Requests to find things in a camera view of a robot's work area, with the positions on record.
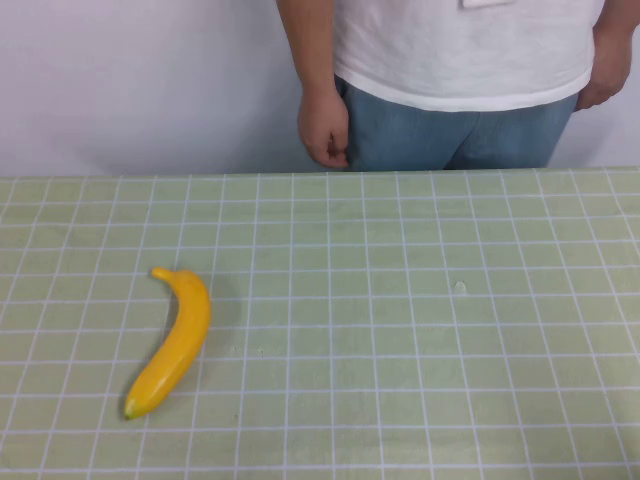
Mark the blue jeans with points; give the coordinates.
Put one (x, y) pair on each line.
(450, 140)

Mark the person's left forearm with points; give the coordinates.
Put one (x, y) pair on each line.
(605, 17)

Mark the person's right forearm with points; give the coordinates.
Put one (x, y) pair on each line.
(307, 45)

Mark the green checked tablecloth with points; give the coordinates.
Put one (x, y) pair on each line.
(350, 350)

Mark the person's left hand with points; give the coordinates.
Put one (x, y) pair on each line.
(607, 70)

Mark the white t-shirt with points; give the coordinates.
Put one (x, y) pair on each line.
(450, 55)

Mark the yellow plastic banana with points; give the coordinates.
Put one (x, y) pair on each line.
(186, 325)

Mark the person's right hand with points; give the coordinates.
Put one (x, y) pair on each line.
(322, 125)

